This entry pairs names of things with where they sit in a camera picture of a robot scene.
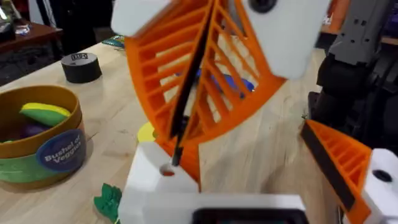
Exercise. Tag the brown green toy vegetable tub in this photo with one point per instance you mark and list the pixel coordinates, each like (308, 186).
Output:
(40, 149)

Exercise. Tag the teal patterned flat item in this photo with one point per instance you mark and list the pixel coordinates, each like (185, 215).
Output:
(114, 41)

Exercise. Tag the yellow round toy piece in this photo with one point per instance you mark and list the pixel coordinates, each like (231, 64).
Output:
(145, 133)

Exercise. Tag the left gripper white orange right finger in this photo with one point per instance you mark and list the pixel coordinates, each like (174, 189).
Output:
(345, 161)

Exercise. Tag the left gripper bare white left finger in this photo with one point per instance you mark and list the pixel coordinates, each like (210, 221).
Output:
(149, 183)

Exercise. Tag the black tape roll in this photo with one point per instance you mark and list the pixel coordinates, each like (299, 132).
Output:
(81, 68)

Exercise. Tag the orange ribbed wedge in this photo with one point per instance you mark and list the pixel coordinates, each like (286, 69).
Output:
(190, 160)

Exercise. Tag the white orange finger of the right gripper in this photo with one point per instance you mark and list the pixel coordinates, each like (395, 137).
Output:
(280, 37)
(155, 62)

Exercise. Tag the green leafy toy vegetable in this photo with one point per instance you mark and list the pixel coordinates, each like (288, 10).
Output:
(109, 202)

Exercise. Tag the blue electric screwdriver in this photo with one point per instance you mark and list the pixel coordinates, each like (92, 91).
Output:
(232, 82)

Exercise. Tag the dark wooden side table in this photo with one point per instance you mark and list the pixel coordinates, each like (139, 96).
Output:
(31, 35)

